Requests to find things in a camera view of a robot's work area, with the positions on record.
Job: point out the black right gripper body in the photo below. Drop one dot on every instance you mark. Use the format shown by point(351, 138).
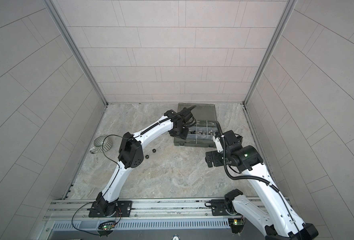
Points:
point(221, 158)

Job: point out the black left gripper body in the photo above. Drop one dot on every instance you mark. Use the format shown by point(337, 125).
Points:
point(181, 132)

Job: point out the green plastic organizer box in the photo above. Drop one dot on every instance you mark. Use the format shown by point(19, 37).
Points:
point(201, 133)

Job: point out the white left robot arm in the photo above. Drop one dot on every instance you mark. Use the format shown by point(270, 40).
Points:
point(131, 156)

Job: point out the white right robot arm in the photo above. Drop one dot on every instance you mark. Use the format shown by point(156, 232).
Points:
point(279, 221)

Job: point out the right circuit board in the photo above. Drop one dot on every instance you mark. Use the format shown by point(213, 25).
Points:
point(237, 225)

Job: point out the circuit board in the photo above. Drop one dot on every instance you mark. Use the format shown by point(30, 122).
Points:
point(237, 225)
point(107, 226)

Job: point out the left circuit board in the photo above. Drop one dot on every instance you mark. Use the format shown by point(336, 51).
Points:
point(107, 226)

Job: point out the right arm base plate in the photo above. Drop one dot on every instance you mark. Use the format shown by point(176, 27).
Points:
point(217, 207)

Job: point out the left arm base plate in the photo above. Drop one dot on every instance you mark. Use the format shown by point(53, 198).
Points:
point(119, 209)

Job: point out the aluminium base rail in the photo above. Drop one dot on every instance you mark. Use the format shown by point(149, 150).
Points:
point(191, 208)

